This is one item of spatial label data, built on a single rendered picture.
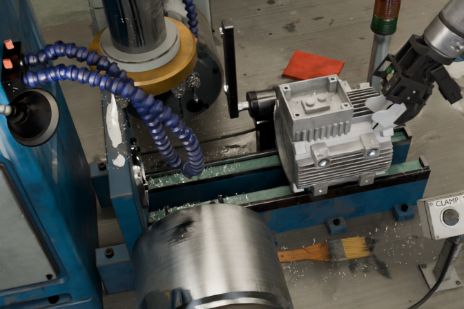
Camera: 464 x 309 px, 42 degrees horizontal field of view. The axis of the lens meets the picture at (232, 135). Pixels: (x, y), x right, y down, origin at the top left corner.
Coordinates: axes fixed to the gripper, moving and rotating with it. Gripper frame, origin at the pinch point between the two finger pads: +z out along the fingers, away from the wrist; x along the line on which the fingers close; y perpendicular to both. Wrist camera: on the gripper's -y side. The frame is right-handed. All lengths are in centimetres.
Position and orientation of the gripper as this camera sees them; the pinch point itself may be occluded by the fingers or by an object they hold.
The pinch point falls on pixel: (380, 125)
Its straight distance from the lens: 121.3
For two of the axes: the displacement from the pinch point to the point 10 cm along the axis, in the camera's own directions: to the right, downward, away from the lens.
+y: -8.7, -1.8, -4.6
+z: -4.5, 6.7, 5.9
